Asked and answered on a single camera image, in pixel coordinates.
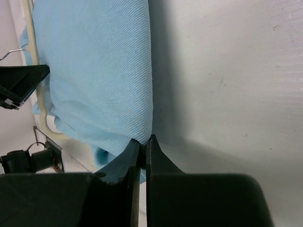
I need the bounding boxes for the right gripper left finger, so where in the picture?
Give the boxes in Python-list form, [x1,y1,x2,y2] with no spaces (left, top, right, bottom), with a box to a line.
[0,140,140,227]

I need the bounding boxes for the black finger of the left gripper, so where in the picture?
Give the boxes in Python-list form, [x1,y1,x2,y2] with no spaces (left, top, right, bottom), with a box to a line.
[0,65,50,110]

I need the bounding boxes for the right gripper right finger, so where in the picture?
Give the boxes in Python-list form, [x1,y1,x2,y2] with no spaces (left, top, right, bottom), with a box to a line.
[146,135,274,227]

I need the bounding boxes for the cream plastic hanger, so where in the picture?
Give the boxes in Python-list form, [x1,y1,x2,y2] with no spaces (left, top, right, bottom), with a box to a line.
[22,0,70,140]

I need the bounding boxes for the light blue trousers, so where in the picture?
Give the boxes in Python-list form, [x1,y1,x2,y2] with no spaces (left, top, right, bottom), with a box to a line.
[32,0,153,169]

